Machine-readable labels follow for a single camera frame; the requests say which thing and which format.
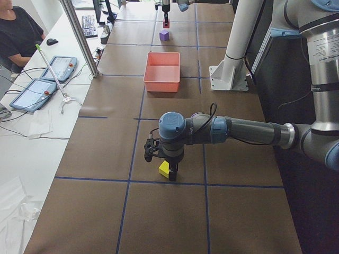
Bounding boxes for aluminium frame post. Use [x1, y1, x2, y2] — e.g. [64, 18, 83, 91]
[60, 0, 99, 78]

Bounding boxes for purple foam block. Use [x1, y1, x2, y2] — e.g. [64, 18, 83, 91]
[159, 30, 170, 41]

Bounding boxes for grabber stick with green handle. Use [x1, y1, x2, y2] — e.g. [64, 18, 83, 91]
[35, 44, 82, 114]

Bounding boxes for black keyboard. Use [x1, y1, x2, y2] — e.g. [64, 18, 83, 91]
[82, 15, 98, 38]

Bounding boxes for black monitor stand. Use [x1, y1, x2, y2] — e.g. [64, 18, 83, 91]
[92, 0, 118, 26]

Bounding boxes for person in black shirt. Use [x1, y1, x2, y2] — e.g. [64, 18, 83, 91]
[1, 0, 46, 67]

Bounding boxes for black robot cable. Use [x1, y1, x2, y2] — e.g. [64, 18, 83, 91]
[185, 102, 273, 146]

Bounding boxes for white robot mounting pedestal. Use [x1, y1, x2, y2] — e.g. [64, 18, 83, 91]
[209, 0, 264, 91]

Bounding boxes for yellow foam block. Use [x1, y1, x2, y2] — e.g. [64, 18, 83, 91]
[158, 160, 169, 179]

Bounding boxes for pink plastic bin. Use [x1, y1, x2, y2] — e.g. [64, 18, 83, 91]
[144, 52, 180, 93]

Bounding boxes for near teach pendant tablet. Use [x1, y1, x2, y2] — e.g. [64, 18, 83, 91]
[10, 78, 57, 112]

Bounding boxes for teach pendant tablet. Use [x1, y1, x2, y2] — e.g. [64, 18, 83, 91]
[10, 78, 57, 112]
[49, 56, 77, 83]

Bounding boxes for black computer mouse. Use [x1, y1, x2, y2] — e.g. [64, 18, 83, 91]
[46, 38, 58, 46]

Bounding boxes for crumpled white plastic sheet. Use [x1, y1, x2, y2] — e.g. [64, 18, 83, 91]
[1, 177, 42, 253]

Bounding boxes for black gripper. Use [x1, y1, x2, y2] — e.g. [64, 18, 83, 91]
[166, 156, 183, 182]
[162, 5, 170, 22]

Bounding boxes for white paper sheet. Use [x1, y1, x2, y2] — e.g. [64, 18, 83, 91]
[28, 110, 53, 139]

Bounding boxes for far teach pendant tablet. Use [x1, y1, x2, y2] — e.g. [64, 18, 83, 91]
[49, 56, 77, 83]

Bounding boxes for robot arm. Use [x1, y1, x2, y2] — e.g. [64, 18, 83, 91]
[160, 0, 198, 28]
[145, 1, 338, 182]

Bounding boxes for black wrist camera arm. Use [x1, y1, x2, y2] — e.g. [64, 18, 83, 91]
[144, 132, 164, 162]

